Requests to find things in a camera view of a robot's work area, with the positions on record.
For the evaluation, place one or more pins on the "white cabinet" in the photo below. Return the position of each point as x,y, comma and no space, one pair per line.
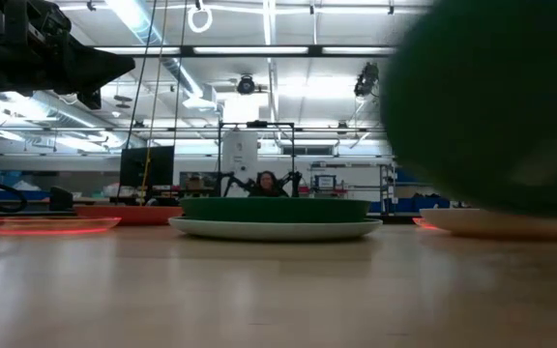
240,152

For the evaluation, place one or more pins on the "blue storage bin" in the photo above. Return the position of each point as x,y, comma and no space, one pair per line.
426,203

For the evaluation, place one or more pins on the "person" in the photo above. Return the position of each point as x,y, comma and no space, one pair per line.
267,186

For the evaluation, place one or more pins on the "black computer monitor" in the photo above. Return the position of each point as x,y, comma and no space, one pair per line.
145,166

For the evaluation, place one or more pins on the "white plastic plate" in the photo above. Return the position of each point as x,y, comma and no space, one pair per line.
273,231

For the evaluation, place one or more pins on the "opaque orange plastic plate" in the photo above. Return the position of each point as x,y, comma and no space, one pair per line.
124,215

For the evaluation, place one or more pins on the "transparent orange plastic plate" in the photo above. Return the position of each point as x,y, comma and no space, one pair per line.
46,224
421,223

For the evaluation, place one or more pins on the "dark green plastic plate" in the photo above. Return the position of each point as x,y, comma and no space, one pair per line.
491,96
273,210

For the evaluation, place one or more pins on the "black ceiling device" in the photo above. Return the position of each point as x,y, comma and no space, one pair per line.
366,79

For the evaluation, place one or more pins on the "black overhead camera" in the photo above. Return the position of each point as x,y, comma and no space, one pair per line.
246,85

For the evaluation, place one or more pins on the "black block on table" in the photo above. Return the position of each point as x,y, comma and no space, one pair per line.
61,199

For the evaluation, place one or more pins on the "metal storage shelf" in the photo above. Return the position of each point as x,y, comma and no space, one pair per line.
356,186

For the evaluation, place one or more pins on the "black background rig frame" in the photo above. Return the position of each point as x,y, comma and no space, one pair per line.
293,154

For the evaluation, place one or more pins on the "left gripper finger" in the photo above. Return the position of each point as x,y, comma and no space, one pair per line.
95,67

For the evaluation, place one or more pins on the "black overhead light beam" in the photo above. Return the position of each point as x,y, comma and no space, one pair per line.
186,50

